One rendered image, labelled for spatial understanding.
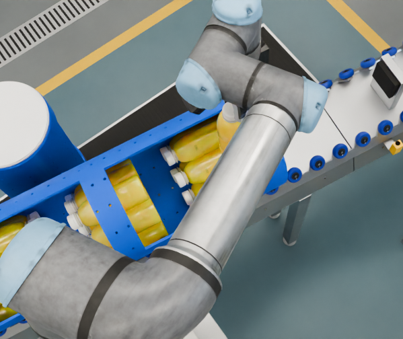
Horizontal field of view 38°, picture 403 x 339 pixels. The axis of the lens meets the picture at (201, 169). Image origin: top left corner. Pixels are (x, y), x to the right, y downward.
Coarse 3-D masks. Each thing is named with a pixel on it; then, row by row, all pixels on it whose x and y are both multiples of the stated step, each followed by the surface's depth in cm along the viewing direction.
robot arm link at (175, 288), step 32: (256, 96) 85; (288, 96) 83; (320, 96) 83; (256, 128) 79; (288, 128) 81; (224, 160) 77; (256, 160) 77; (224, 192) 74; (256, 192) 76; (192, 224) 71; (224, 224) 72; (160, 256) 68; (192, 256) 68; (224, 256) 71; (128, 288) 64; (160, 288) 65; (192, 288) 66; (96, 320) 63; (128, 320) 63; (160, 320) 64; (192, 320) 66
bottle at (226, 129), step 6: (222, 114) 122; (222, 120) 123; (228, 120) 121; (234, 120) 121; (222, 126) 123; (228, 126) 122; (234, 126) 122; (222, 132) 124; (228, 132) 123; (234, 132) 123; (222, 138) 127; (228, 138) 125; (222, 144) 130; (222, 150) 134
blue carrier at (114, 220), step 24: (168, 120) 151; (192, 120) 144; (144, 144) 143; (168, 144) 163; (72, 168) 148; (96, 168) 142; (144, 168) 164; (168, 168) 166; (24, 192) 146; (48, 192) 140; (96, 192) 138; (168, 192) 166; (264, 192) 151; (0, 216) 139; (48, 216) 161; (96, 216) 136; (120, 216) 137; (168, 216) 163; (120, 240) 139; (168, 240) 146
